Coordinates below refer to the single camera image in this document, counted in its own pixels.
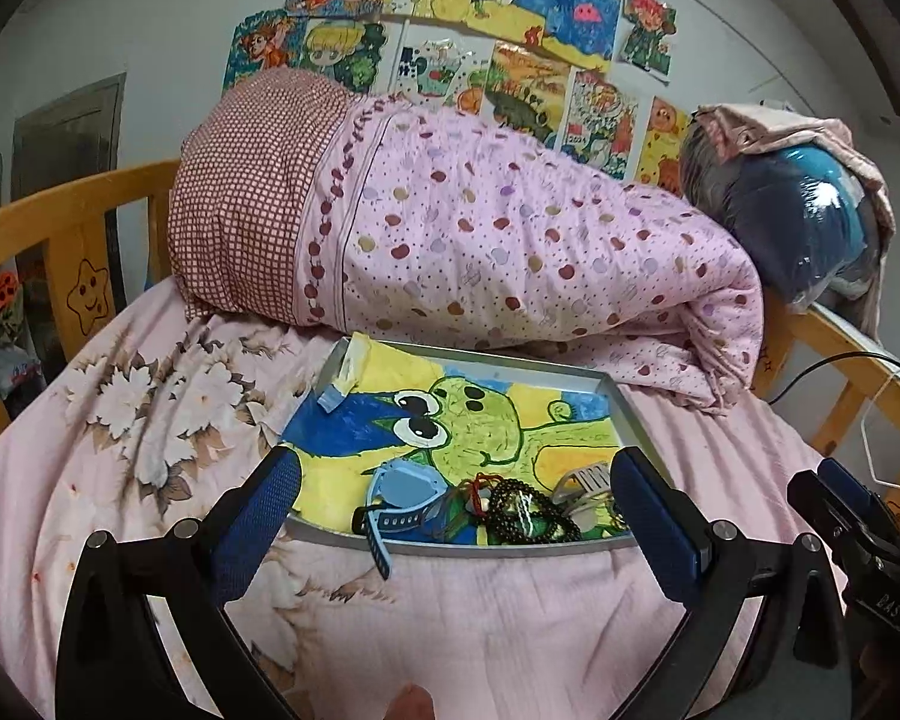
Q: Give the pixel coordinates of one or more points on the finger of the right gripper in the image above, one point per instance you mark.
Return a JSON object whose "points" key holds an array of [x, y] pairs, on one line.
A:
{"points": [[825, 517], [865, 504]]}

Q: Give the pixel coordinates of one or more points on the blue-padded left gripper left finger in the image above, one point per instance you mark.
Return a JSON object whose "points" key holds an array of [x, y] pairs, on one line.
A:
{"points": [[111, 661]]}

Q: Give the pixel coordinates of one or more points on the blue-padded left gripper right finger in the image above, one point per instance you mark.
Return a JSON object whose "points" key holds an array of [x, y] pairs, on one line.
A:
{"points": [[795, 663]]}

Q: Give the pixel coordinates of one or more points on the grey rectangular hair clip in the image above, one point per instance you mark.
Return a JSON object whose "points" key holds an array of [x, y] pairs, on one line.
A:
{"points": [[583, 484]]}

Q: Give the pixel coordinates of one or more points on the light blue smart watch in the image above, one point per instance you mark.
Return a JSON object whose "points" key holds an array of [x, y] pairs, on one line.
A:
{"points": [[399, 497]]}

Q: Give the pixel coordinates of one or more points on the operator hand fingertips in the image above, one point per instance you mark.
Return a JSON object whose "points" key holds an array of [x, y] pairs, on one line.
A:
{"points": [[412, 702]]}

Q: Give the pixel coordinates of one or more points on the pink floral bed sheet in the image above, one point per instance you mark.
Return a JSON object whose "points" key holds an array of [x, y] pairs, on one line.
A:
{"points": [[159, 415]]}

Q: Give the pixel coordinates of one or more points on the blue bundle in plastic bag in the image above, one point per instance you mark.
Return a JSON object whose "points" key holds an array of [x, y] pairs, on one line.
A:
{"points": [[804, 220]]}

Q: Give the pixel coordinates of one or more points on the frog drawing paper in tray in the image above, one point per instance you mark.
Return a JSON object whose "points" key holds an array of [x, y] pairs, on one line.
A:
{"points": [[450, 434]]}

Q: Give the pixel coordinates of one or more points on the pink dotted rolled quilt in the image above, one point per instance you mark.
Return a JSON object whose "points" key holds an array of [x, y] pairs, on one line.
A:
{"points": [[302, 202]]}

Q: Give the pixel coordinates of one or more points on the grey door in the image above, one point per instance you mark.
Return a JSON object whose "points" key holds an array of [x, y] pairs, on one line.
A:
{"points": [[72, 137]]}

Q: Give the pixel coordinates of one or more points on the wooden bed rail right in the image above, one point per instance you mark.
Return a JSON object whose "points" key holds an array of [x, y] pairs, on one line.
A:
{"points": [[797, 344]]}

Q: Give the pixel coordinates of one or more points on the wooden bed rail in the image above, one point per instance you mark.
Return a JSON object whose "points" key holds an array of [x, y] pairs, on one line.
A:
{"points": [[797, 344], [68, 224]]}

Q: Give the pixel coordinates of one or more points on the wooden bed rail left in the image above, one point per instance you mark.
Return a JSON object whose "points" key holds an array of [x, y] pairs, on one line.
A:
{"points": [[68, 224]]}

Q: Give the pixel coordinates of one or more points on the children drawings on wall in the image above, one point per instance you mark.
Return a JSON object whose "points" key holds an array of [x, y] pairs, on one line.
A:
{"points": [[541, 67]]}

